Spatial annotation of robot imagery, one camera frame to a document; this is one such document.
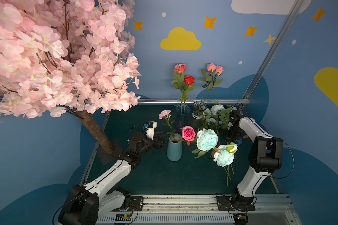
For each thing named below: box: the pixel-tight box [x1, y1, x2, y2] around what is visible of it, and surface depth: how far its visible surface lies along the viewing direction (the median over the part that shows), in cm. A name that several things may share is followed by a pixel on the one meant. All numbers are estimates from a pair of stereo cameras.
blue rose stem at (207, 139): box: [191, 128, 239, 186], surface depth 46 cm
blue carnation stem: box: [203, 107, 217, 128], surface depth 110 cm
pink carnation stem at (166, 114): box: [158, 109, 177, 143], surface depth 78 cm
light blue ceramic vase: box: [166, 133, 183, 162], surface depth 83 cm
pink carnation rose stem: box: [181, 125, 196, 146], surface depth 52 cm
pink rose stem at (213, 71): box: [200, 62, 225, 102], surface depth 92 cm
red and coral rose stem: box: [170, 63, 196, 115], surface depth 90 cm
